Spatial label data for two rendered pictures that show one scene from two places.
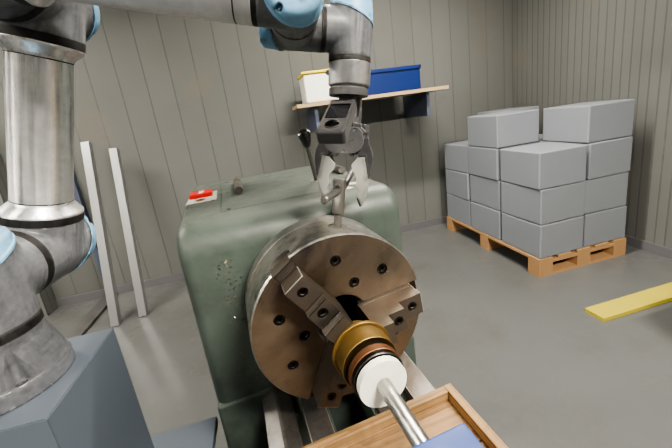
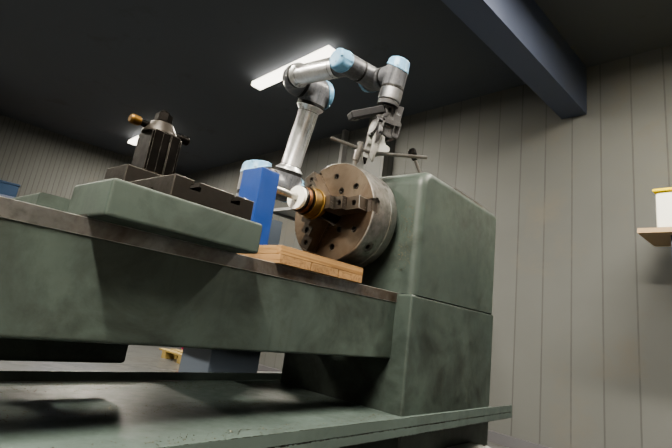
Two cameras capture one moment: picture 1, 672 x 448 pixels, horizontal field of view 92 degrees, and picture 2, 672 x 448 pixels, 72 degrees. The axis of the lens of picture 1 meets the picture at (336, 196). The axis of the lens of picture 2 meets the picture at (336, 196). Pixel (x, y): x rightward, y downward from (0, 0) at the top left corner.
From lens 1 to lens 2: 136 cm
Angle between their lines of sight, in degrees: 65
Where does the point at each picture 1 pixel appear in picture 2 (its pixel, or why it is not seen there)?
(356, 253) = (346, 174)
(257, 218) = not seen: hidden behind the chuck
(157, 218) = not seen: hidden behind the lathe
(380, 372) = (296, 190)
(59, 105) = (304, 126)
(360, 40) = (388, 76)
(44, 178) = (290, 153)
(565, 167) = not seen: outside the picture
